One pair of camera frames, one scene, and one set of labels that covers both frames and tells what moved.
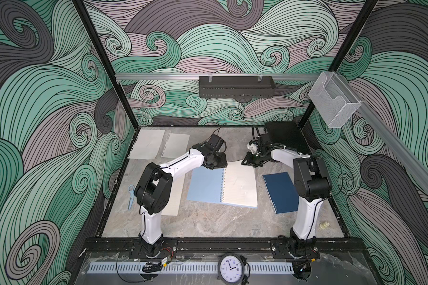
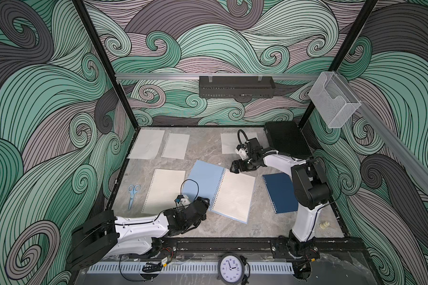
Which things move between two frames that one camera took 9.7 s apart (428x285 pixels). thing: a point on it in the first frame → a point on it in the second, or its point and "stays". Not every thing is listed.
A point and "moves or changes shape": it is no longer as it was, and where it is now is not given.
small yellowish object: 323,225 stays
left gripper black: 223,164 → 204,206
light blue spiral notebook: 235,184 moves or changes shape
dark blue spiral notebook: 282,193 stays
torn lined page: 176,145 stays
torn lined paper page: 147,145 stays
